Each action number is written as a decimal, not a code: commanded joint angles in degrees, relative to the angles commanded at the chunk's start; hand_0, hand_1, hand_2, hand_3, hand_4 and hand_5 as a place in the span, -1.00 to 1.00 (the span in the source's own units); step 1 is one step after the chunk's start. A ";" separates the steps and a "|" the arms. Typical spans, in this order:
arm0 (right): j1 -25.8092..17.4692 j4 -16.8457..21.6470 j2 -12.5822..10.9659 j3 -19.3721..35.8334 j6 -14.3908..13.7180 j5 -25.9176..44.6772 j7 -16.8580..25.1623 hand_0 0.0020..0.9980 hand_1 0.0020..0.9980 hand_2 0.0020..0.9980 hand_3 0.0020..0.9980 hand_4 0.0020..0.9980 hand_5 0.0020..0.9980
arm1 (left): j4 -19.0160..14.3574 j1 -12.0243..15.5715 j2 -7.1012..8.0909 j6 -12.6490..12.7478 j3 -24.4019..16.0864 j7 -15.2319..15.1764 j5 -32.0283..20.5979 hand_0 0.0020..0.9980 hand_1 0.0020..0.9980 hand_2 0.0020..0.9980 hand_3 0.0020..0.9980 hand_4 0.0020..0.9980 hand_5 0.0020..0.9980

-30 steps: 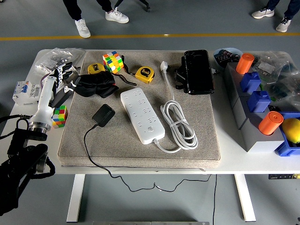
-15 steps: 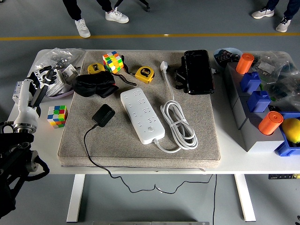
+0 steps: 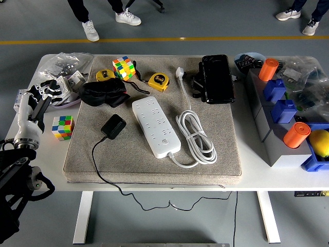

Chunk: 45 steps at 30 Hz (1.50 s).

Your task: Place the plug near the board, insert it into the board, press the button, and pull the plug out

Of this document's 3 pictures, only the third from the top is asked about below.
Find clear plastic parts bag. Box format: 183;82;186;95
287;74;329;121
277;56;323;85
37;52;95;83

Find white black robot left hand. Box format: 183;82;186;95
14;79;64;142

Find grey-brown mat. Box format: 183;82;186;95
63;55;243;186

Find person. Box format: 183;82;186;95
67;0;142;42
276;0;329;37

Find white table leg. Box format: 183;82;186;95
72;191;94;244
257;191;281;244

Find black cloth pouch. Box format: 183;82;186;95
78;78;131;109

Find thin black plug cord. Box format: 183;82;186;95
92;136;233;212

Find black hanging cable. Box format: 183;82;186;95
232;191;239;247

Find orange cylinder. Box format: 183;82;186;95
283;121;312;149
258;58;280;82

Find blue plastic bin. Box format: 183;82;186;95
300;122;329;172

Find white circuit breaker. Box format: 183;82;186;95
13;88;26;114

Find small colourful puzzle cube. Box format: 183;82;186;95
51;115;75;142

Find black office chair base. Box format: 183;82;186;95
125;0;167;14

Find yellow tape measure 5m label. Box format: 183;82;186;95
148;72;170;93

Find purple bowl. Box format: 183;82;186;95
48;74;83;108

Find white power strip cable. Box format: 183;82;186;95
168;66;218;169

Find large colourful puzzle cube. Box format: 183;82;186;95
112;56;136;82

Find white wall socket panel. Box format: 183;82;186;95
51;76;75;106
67;69;88;92

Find blue plastic block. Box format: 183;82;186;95
262;78;287;102
270;99;298;125

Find black table control panel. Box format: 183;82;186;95
294;190;329;198

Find black glossy phone case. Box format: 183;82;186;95
202;54;236;105

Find light blue bowl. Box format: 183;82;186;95
233;52;267;78

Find white power strip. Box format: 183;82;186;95
131;96;181;159

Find black small electronic parts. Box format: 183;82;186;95
236;55;265;72

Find black plug adapter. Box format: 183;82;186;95
100;114;127;141

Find yellow tape measure black label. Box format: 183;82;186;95
96;69;116;82

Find grey block base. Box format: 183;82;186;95
244;68;313;168

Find yellow lemon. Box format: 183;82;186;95
308;130;329;158

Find black tape measure strap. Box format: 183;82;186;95
125;60;152;95

